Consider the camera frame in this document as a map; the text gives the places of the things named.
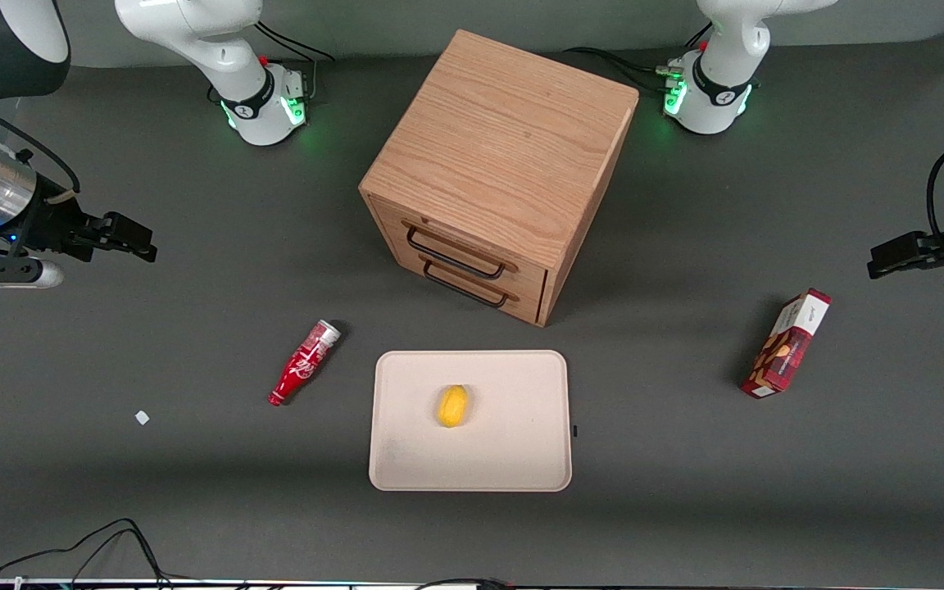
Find black cables at right arm base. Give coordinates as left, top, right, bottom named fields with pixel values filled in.
left=208, top=20, right=336, bottom=107

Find yellow lemon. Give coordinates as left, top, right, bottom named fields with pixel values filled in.
left=438, top=384, right=470, bottom=429

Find black cables at arm base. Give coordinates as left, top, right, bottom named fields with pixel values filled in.
left=562, top=23, right=715, bottom=95
left=208, top=20, right=336, bottom=107

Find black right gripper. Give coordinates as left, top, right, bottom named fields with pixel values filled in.
left=25, top=193, right=158, bottom=264

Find black metal drawer handle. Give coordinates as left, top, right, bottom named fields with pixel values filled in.
left=405, top=221, right=520, bottom=281
left=421, top=257, right=520, bottom=310

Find red coke bottle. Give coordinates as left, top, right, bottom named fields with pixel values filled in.
left=267, top=320, right=343, bottom=408

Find black cable along right arm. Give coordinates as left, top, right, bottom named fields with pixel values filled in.
left=0, top=88, right=81, bottom=197

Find black cables at left arm base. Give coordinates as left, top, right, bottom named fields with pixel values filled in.
left=562, top=23, right=715, bottom=95

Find red cookie box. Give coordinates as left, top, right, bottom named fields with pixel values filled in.
left=740, top=288, right=833, bottom=400

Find black floor cable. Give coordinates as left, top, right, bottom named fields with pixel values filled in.
left=0, top=517, right=174, bottom=590
left=70, top=529, right=163, bottom=590

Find beige plastic tray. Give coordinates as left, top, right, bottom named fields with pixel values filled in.
left=368, top=350, right=573, bottom=492

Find wooden two-drawer cabinet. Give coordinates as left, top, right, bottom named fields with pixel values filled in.
left=359, top=29, right=639, bottom=329

